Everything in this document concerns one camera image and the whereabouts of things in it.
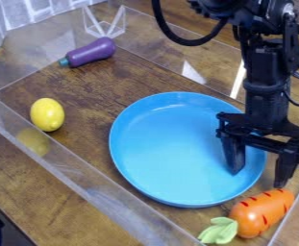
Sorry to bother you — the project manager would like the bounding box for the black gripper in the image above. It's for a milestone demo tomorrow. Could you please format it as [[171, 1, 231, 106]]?
[[217, 112, 299, 188]]

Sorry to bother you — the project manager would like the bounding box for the orange toy carrot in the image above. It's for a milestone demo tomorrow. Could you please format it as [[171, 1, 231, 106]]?
[[198, 188, 296, 244]]

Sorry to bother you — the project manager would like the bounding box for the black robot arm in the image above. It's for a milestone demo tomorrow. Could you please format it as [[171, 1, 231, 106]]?
[[187, 0, 299, 188]]

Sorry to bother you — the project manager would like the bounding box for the blue plastic plate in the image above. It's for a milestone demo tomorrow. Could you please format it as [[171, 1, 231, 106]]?
[[110, 92, 266, 208]]

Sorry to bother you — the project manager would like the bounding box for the purple toy eggplant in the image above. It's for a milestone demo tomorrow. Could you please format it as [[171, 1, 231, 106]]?
[[59, 37, 117, 67]]

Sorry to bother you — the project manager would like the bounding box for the yellow toy lemon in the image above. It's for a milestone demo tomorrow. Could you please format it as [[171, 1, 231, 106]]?
[[30, 98, 64, 132]]

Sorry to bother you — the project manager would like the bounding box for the grey patterned curtain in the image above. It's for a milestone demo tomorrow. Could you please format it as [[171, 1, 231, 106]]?
[[0, 0, 107, 46]]

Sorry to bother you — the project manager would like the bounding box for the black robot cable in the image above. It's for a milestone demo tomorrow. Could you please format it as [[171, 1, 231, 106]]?
[[150, 0, 231, 47]]

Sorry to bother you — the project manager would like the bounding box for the clear acrylic enclosure wall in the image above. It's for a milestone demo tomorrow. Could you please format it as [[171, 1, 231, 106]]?
[[0, 0, 299, 246]]

